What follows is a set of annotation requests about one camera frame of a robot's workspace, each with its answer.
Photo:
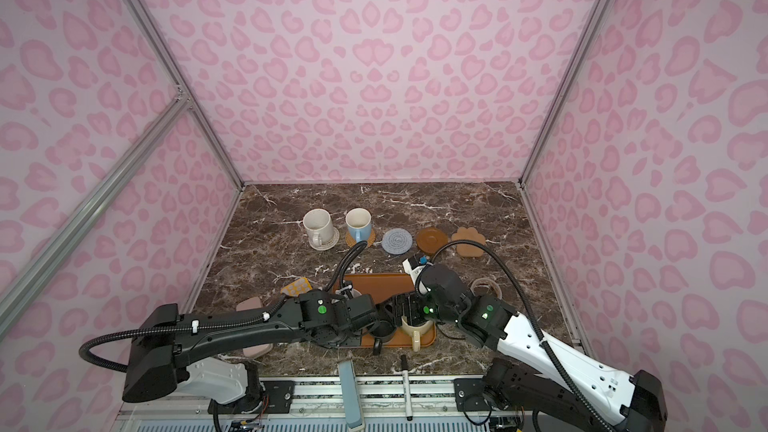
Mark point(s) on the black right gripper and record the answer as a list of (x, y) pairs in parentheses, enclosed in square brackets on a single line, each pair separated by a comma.
[(411, 303)]

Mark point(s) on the cream yellow mug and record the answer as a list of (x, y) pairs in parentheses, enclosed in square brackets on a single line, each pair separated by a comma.
[(415, 332)]

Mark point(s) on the brown paw shaped coaster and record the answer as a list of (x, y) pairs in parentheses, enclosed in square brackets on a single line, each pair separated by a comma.
[(468, 237)]

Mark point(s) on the brown wooden round coaster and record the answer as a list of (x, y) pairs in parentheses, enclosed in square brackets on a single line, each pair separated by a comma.
[(430, 240)]

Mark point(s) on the grey blue round coaster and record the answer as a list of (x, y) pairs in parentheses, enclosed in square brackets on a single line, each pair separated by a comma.
[(397, 241)]

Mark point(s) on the beige woven round coaster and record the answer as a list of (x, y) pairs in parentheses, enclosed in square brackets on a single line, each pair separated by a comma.
[(323, 240)]

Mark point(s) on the light blue mug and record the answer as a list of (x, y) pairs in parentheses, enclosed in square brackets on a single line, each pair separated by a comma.
[(359, 226)]

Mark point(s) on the white speckled mug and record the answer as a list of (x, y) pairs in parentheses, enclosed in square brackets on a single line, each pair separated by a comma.
[(317, 219)]

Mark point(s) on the black mug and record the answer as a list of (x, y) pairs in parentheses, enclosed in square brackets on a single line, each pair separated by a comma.
[(384, 329)]

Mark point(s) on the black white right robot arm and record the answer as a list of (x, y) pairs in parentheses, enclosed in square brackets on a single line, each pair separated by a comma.
[(539, 373)]

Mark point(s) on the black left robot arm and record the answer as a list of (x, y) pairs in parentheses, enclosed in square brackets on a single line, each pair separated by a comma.
[(159, 361)]

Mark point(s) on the orange rectangular tray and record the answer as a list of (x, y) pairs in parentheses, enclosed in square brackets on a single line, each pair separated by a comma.
[(382, 287)]

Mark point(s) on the clear tape roll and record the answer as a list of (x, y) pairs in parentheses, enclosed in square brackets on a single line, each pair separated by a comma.
[(486, 286)]

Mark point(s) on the black marker pen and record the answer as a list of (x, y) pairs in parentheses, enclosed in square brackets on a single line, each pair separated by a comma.
[(406, 388)]

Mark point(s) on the light blue stapler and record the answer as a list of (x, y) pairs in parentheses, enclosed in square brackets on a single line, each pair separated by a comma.
[(351, 398)]

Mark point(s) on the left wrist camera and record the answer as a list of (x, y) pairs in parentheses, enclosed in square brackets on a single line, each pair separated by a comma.
[(347, 292)]

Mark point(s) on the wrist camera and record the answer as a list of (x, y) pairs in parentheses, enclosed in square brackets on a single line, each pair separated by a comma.
[(347, 292), (437, 283)]

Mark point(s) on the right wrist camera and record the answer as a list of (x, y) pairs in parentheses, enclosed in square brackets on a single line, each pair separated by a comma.
[(437, 283)]

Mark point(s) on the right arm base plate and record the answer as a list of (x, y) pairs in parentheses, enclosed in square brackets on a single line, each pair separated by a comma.
[(470, 395)]

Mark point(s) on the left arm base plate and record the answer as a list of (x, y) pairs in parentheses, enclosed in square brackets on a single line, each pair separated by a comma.
[(270, 397)]

